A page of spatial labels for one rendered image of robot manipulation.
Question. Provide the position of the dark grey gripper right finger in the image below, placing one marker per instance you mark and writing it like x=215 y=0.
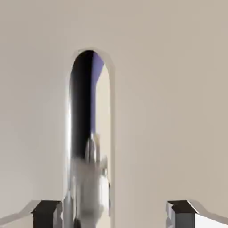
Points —
x=183 y=215

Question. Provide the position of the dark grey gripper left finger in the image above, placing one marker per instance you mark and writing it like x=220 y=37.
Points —
x=44 y=215

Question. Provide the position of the beige drawer front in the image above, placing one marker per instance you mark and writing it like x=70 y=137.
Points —
x=160 y=89

